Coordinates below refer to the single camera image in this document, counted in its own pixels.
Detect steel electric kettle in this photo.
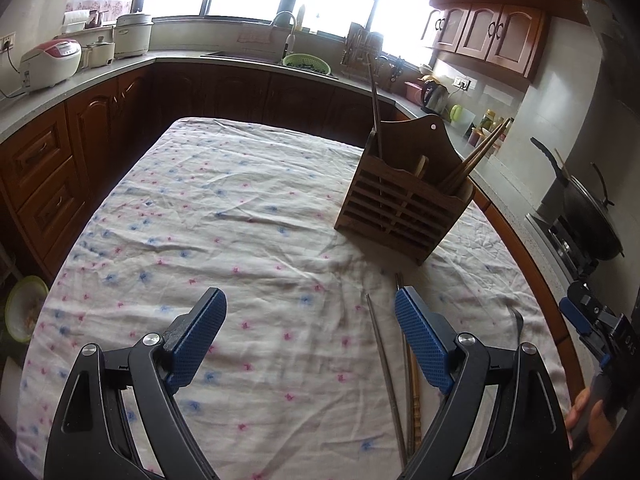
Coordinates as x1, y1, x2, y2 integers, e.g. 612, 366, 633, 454
419, 77, 449, 115

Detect gas stove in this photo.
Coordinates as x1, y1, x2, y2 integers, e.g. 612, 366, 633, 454
525, 212, 598, 281

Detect dark wooden chopstick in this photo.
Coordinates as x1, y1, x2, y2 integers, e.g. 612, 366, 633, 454
365, 54, 382, 158

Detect kitchen sink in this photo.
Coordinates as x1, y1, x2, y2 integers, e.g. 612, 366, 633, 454
202, 50, 281, 64

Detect black power cable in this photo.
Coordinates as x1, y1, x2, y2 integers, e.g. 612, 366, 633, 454
0, 47, 26, 98

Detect white cup with green handle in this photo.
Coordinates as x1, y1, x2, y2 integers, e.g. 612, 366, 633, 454
449, 104, 476, 133

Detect dish drying rack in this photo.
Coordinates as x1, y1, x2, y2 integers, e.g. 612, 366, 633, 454
342, 22, 386, 73

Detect wooden wall cabinets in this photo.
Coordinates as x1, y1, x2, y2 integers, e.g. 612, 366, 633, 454
422, 0, 586, 78

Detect white floral tablecloth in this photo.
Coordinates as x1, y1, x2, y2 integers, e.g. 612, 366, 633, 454
15, 117, 573, 480

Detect green colander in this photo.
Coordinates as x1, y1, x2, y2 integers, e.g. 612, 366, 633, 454
282, 53, 332, 75

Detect green rimmed bowl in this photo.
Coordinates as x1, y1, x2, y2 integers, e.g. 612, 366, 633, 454
4, 275, 50, 345

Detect metal spoon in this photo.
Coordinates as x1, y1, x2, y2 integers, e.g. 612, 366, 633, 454
509, 307, 526, 348

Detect white and red rice cooker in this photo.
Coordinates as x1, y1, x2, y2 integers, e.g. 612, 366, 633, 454
20, 38, 82, 93

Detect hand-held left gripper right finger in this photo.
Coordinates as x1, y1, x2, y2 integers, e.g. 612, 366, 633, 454
394, 286, 573, 480

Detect small white cooker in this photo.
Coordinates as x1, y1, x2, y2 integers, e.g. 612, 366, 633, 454
80, 36, 116, 68

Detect wooden base cabinets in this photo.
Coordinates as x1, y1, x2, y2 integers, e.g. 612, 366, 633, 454
0, 57, 586, 396

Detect chrome sink faucet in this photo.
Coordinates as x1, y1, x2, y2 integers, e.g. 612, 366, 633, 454
270, 10, 298, 58

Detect black wok with lid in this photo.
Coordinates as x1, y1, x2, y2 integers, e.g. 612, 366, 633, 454
531, 137, 626, 261

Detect black kitchen tool holder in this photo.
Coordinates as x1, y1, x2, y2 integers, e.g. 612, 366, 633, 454
385, 55, 406, 93

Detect range hood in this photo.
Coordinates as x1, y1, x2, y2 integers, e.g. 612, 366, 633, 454
580, 0, 636, 111

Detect person's right hand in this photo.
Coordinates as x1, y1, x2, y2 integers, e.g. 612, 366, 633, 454
565, 387, 618, 467

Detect wooden utensil holder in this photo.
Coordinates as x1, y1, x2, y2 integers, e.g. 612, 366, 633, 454
334, 114, 476, 266

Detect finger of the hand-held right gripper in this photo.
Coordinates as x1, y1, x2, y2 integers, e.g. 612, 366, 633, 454
580, 327, 613, 368
559, 281, 618, 336

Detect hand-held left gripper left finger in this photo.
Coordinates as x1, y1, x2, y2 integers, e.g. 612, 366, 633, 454
44, 286, 228, 480

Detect large white cooker pot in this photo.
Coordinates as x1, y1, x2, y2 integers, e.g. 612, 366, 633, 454
112, 12, 154, 58

